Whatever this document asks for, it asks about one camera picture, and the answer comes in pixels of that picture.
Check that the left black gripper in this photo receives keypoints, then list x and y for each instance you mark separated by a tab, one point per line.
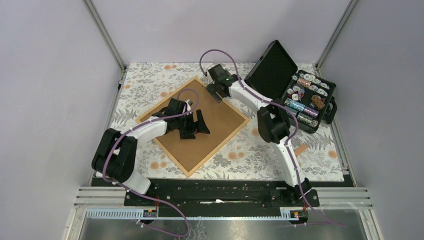
199	126

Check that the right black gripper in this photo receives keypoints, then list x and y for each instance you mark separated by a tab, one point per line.
211	88

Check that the light wooden picture frame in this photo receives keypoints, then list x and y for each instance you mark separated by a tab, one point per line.
153	161

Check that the brown frame backing board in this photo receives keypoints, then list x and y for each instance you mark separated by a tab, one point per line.
222	119

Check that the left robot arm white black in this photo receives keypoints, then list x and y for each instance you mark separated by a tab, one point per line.
116	153

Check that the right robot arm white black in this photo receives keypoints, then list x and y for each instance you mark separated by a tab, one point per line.
272	119

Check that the floral patterned table mat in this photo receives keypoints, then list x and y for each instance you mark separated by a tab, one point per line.
244	157

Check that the open black chip case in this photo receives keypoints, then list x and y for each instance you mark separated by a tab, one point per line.
310	97

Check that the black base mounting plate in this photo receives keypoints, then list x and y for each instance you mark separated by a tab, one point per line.
266	193

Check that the small wooden block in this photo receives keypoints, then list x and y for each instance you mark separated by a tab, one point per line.
300	149

